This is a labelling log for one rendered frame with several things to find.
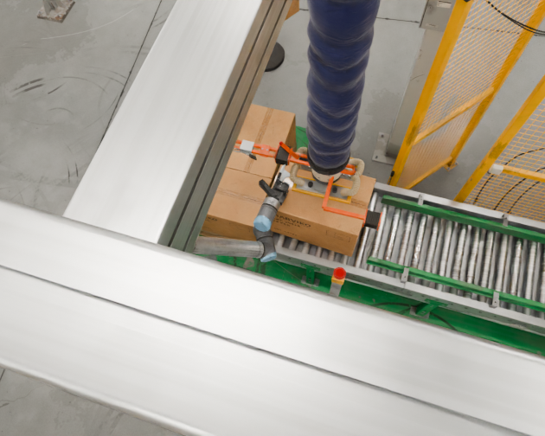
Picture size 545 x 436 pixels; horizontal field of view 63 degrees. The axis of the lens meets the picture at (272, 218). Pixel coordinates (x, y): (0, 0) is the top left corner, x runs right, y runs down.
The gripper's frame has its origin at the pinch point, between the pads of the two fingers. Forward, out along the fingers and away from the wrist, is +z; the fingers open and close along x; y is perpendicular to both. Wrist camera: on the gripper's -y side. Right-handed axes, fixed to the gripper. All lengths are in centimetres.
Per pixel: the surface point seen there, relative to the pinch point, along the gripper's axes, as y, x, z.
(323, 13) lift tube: 9, 113, -12
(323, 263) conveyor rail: 40, -65, -15
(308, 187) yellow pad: 15.8, -7.1, 0.3
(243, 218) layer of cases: -23, -74, -2
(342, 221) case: 40.7, -27.3, -1.0
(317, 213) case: 25.0, -28.6, -1.5
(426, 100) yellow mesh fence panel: 58, 33, 50
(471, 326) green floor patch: 158, -113, 2
